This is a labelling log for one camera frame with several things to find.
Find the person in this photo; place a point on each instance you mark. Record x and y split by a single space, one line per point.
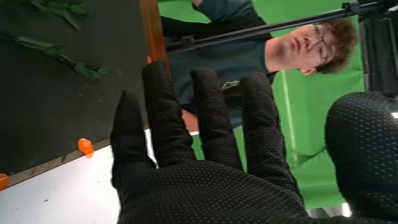
237 56

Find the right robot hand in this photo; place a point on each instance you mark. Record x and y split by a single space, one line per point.
207 193

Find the green sprig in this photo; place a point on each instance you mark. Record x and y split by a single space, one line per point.
63 8
56 53

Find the white sheet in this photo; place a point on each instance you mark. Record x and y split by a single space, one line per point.
59 196

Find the dark mat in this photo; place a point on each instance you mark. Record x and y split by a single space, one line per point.
59 110

